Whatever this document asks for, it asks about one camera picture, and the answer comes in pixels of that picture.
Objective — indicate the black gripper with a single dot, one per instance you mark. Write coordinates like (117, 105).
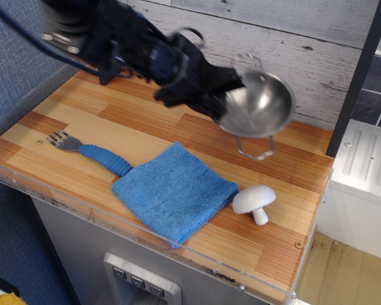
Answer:
(186, 77)

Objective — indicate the stainless steel wok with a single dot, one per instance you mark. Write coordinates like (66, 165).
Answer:
(263, 107)

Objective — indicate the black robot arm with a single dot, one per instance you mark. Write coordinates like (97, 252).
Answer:
(109, 39)

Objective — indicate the blue folded cloth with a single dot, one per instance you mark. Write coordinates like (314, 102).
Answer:
(174, 194)

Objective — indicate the white toy mushroom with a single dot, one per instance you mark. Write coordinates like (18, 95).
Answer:
(253, 200)

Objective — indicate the white toy sink unit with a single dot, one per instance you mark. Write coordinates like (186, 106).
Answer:
(351, 208)

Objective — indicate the grey button control panel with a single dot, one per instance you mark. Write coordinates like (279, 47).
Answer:
(133, 284)

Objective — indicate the yellow object at corner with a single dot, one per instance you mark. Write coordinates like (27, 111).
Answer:
(11, 299)

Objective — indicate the blue handled metal fork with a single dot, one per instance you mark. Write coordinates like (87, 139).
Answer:
(111, 161)

